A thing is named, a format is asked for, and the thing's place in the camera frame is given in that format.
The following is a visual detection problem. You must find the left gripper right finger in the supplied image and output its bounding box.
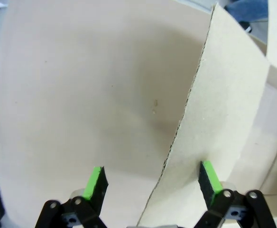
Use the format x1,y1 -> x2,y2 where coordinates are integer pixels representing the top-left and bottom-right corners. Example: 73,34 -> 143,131
193,161 -> 277,228

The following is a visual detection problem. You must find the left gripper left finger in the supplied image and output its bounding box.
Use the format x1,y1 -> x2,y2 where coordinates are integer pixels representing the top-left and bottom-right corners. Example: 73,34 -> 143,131
35,166 -> 111,228

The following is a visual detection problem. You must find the brown cardboard shipping box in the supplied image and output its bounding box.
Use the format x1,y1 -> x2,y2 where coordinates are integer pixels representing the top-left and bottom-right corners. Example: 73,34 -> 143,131
136,0 -> 277,228

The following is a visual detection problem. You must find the black and white shoe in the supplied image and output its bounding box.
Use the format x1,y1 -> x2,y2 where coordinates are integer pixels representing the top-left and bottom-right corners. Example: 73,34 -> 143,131
239,20 -> 253,34

